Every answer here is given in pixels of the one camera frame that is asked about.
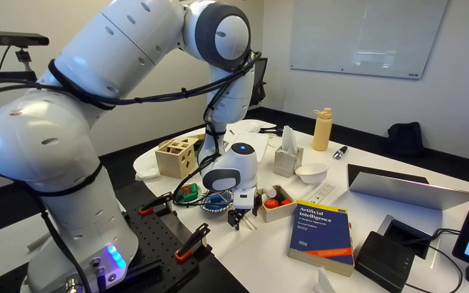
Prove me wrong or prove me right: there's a small wooden tray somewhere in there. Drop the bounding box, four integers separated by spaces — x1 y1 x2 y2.
257 185 298 223

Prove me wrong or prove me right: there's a black orange clamp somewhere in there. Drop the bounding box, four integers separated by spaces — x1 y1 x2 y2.
138 192 174 216
174 223 211 262

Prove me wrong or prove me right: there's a table cable box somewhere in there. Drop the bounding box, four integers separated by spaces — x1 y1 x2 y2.
377 214 443 269

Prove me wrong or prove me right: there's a blue white patterned bowl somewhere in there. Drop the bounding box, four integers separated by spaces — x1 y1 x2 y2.
199 190 234 216

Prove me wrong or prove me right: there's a white power strip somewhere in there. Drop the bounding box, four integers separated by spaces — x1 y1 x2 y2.
305 182 336 205

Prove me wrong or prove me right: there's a camera on mount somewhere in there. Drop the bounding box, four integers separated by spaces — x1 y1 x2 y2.
0 31 50 82

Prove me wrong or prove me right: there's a yellow water bottle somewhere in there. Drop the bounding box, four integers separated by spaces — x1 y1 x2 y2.
312 107 333 152

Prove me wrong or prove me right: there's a whiteboard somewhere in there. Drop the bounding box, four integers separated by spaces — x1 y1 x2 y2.
289 0 450 80

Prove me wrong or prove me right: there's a wooden shape sorter box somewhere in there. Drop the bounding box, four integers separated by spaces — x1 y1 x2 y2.
155 137 199 180

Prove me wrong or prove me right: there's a tissue box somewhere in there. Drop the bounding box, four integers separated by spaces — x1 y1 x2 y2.
274 125 305 179

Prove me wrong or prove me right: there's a silver laptop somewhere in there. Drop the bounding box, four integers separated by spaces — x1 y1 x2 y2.
347 163 469 211

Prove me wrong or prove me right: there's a green toy block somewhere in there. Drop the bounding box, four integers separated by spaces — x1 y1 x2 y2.
176 183 199 203

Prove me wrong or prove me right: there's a black backpack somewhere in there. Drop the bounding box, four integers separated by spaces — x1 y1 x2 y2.
387 121 425 157

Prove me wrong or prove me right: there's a black cable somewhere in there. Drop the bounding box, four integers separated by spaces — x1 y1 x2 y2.
401 228 464 293

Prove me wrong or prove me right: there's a blue book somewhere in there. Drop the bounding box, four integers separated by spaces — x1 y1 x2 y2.
287 199 355 278

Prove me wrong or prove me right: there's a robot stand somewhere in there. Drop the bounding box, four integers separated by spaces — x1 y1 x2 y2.
0 181 251 293

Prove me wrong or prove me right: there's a black office chair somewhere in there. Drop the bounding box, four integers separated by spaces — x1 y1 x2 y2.
250 57 269 107

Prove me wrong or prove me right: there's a black box device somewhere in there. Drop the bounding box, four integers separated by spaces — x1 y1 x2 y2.
354 231 416 293

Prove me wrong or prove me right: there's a white crumpled tissue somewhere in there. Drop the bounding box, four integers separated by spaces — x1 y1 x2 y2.
135 167 161 182

